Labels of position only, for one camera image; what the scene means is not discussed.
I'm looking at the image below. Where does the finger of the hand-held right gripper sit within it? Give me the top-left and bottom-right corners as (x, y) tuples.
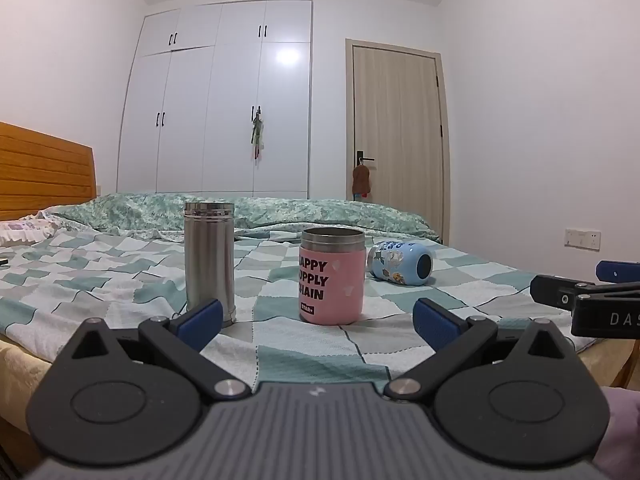
(529, 274), (608, 308)
(595, 260), (640, 285)

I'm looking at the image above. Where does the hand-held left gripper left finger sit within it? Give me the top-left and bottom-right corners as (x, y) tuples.
(65, 298), (252, 403)

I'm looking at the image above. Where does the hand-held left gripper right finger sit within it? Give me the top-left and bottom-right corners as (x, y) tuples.
(385, 298), (577, 403)

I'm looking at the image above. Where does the blue cartoon print cup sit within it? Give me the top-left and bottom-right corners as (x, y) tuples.
(367, 240), (434, 288)

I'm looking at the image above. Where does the tall stainless steel cup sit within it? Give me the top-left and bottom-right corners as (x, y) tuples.
(183, 201), (236, 329)

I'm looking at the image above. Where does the pink cup with black lettering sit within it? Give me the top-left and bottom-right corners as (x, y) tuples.
(299, 227), (366, 325)

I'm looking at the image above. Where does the green checkered bed sheet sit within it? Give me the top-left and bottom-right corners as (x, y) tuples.
(0, 220), (601, 397)

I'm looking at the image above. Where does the light purple cloth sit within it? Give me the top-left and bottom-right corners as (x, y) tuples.
(594, 385), (640, 480)

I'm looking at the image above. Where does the green floral quilt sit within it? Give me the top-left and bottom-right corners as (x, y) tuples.
(40, 192), (442, 244)

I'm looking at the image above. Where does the beige mattress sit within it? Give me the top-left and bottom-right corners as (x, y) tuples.
(0, 332), (66, 438)

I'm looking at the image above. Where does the green hanging ornament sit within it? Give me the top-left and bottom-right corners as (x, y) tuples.
(250, 107), (265, 160)

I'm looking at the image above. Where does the white purple patterned pillow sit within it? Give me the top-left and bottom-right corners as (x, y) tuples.
(0, 213), (59, 247)

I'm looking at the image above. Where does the white wardrobe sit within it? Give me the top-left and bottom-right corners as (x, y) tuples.
(116, 0), (314, 200)

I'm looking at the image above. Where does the wooden headboard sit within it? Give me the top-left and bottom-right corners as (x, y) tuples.
(0, 121), (97, 222)

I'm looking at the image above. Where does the light wooden door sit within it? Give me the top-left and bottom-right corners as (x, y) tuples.
(345, 37), (451, 246)

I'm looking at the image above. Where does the white wall socket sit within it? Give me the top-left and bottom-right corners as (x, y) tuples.
(564, 228), (602, 250)

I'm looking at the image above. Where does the brown pouch on door handle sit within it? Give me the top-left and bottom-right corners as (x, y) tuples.
(351, 163), (372, 200)

